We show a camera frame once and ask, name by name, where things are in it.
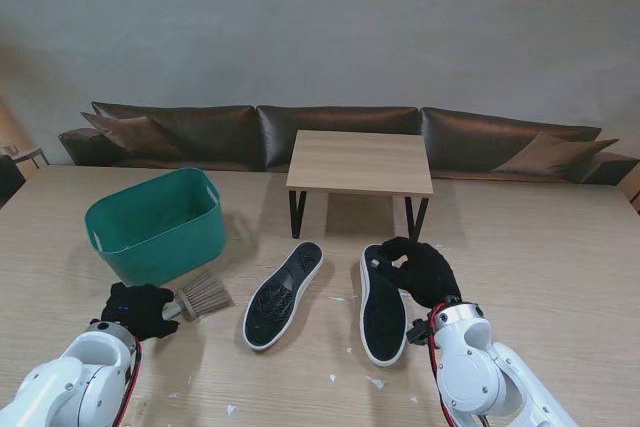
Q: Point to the yellow canvas sneaker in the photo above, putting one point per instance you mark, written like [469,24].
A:
[382,327]
[280,302]

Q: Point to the green plastic basket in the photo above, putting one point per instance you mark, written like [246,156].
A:
[145,247]

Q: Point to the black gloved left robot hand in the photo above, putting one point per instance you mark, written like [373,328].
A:
[137,309]

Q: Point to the light wooden furniture piece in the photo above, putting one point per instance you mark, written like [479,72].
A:
[632,192]

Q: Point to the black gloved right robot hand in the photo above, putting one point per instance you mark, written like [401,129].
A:
[430,272]

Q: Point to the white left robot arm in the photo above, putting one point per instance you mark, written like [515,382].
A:
[65,382]

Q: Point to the small wooden black-legged table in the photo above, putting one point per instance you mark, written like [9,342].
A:
[360,162]

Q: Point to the small background side table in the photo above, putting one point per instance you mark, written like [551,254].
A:
[27,153]

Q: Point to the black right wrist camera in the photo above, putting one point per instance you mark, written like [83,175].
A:
[419,333]

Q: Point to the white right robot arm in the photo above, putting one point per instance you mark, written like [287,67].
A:
[480,372]

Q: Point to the brown bristle shoe brush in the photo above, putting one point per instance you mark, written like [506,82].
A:
[205,294]

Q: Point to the dark brown leather sofa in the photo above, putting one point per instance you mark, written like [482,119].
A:
[210,132]

